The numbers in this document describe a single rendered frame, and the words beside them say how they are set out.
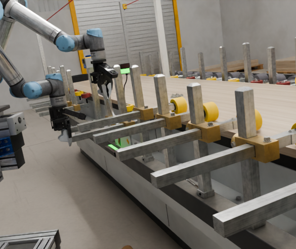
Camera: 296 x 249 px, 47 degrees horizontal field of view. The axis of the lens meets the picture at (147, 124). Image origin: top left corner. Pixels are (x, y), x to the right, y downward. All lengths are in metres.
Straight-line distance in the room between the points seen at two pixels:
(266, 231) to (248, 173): 0.17
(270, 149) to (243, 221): 0.34
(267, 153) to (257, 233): 0.25
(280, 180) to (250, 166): 0.28
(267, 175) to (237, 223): 0.70
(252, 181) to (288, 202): 0.35
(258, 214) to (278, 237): 0.41
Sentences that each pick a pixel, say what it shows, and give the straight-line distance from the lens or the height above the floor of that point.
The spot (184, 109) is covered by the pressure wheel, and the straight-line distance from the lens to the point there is 1.64.
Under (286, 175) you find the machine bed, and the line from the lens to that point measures 1.22.
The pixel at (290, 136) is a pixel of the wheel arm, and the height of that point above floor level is 0.96.
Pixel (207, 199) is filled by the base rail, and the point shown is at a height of 0.70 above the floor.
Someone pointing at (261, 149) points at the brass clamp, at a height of 0.96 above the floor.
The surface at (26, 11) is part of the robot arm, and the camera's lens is 1.76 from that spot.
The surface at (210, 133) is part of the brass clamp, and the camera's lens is 1.10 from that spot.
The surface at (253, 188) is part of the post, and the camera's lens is 1.02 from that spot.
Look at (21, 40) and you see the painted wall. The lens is 9.51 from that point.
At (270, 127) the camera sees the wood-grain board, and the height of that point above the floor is 0.90.
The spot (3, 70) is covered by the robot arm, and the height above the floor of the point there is 1.23.
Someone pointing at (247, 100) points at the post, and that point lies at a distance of 0.94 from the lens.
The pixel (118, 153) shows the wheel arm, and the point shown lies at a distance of 1.01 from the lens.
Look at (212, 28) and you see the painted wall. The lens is 11.94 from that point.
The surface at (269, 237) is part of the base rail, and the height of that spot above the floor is 0.70.
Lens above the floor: 1.26
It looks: 13 degrees down
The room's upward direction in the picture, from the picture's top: 8 degrees counter-clockwise
